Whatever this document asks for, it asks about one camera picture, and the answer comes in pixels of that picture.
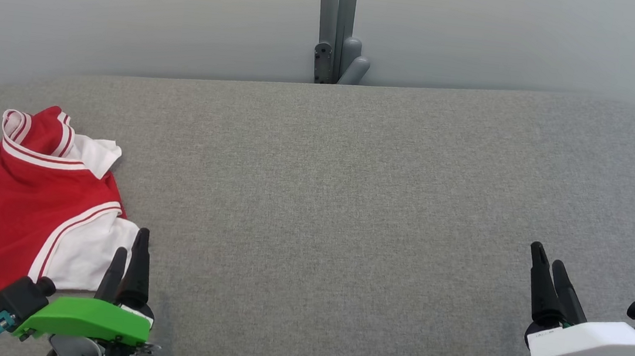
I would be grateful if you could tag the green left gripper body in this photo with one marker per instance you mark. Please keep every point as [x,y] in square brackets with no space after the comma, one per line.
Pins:
[84,318]

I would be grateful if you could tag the dark metal bracket plate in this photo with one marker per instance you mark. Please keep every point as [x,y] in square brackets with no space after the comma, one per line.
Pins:
[322,63]

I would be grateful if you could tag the grey fabric sofa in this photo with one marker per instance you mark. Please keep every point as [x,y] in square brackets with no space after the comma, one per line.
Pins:
[350,205]

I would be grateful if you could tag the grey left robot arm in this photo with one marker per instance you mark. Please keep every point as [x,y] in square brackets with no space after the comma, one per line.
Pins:
[69,352]

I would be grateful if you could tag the red white basketball jersey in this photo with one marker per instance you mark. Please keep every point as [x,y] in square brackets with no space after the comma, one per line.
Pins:
[8,204]

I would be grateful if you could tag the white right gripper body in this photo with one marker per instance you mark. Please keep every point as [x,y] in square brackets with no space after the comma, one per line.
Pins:
[595,343]

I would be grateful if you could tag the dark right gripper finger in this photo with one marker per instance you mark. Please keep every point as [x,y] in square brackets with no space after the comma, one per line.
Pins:
[543,290]
[570,302]

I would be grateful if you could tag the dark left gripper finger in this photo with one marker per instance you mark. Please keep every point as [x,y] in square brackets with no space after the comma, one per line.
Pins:
[111,280]
[137,277]

